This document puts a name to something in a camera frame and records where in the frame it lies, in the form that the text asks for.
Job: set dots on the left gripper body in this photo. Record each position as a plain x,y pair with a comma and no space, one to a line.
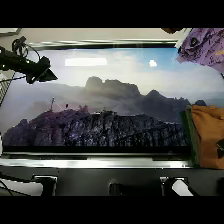
41,71

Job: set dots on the tan garment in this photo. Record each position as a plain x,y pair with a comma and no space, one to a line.
208,133

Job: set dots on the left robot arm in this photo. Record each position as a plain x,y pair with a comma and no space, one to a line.
16,63

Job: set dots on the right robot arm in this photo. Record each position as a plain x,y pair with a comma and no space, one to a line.
180,187

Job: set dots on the green garment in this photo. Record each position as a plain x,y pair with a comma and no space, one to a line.
190,136

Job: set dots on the purple printed garment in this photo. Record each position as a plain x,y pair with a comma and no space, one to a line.
203,46

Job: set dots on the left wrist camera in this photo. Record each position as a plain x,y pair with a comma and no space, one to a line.
19,43

